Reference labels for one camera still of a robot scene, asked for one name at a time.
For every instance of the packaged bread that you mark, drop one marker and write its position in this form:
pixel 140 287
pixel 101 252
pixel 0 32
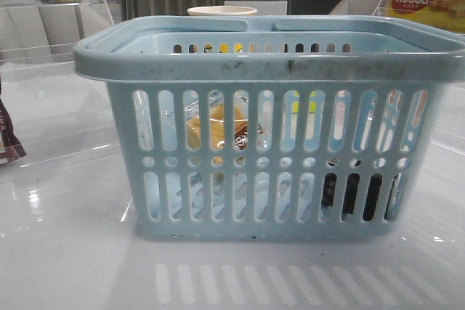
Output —
pixel 194 127

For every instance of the light blue plastic basket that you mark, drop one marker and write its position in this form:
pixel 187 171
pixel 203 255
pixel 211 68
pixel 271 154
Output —
pixel 345 94

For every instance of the white paper cup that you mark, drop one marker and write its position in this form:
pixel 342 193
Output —
pixel 221 10

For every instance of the brown snack packet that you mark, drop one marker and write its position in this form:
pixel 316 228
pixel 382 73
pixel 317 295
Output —
pixel 11 147

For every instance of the clear acrylic shelf left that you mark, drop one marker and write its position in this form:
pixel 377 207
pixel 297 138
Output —
pixel 37 38

